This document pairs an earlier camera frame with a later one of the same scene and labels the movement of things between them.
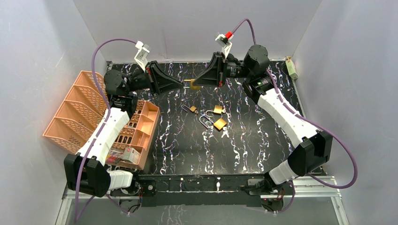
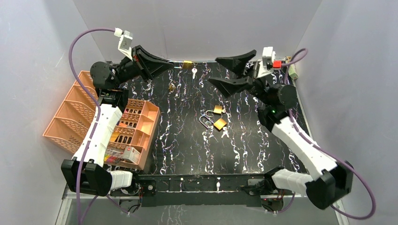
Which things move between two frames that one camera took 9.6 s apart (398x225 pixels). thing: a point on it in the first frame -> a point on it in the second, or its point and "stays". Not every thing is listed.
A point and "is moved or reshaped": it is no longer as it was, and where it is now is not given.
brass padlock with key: x=192 y=86 -> x=187 y=65
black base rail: x=196 y=190 stays
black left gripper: x=151 y=78 -> x=137 y=61
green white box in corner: x=291 y=69 stays
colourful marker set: x=114 y=156 stays
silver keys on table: x=225 y=132 stays
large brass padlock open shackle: x=219 y=124 stays
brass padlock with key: x=192 y=108 is moved or reshaped
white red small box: x=131 y=154 stays
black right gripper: x=210 y=78 -> x=228 y=86
